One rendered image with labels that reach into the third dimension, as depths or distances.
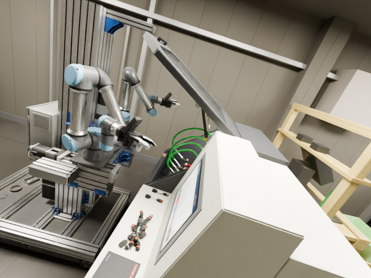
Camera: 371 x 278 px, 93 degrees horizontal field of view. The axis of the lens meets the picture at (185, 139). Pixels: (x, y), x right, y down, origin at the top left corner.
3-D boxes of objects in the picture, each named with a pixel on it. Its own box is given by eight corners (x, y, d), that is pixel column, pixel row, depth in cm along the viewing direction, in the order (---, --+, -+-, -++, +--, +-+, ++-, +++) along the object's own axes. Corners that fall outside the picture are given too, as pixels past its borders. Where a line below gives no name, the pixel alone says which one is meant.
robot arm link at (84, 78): (92, 150, 123) (102, 69, 103) (70, 156, 110) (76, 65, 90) (81, 143, 127) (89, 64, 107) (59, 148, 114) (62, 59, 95)
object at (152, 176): (160, 163, 200) (164, 151, 194) (164, 165, 200) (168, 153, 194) (140, 199, 142) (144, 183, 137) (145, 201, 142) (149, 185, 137)
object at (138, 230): (136, 213, 106) (138, 206, 104) (153, 218, 106) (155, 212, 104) (117, 247, 85) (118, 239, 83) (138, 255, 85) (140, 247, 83)
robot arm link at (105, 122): (107, 127, 105) (109, 113, 102) (120, 134, 101) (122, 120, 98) (95, 128, 99) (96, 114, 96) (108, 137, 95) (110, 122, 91)
